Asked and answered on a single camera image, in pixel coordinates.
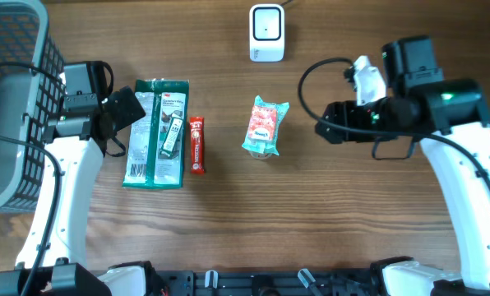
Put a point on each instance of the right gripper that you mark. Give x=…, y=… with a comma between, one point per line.
x=342, y=115

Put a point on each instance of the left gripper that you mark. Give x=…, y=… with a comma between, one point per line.
x=128, y=105

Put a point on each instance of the green white gloves package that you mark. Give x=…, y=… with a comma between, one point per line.
x=156, y=146

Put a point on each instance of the red coffee stick sachet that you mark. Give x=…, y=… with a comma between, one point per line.
x=197, y=144

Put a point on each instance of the teal wet wipes pack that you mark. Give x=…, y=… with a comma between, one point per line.
x=267, y=146

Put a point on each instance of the red white tissue pack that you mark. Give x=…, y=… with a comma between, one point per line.
x=262, y=123

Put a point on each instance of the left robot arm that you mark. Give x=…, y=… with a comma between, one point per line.
x=74, y=144

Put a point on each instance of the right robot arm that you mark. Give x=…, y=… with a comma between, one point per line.
x=450, y=121

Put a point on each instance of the white barcode scanner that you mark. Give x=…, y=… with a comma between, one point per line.
x=266, y=33

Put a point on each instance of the grey plastic mesh basket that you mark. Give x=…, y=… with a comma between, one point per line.
x=30, y=65

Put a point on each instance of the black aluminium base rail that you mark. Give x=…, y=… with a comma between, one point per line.
x=348, y=282

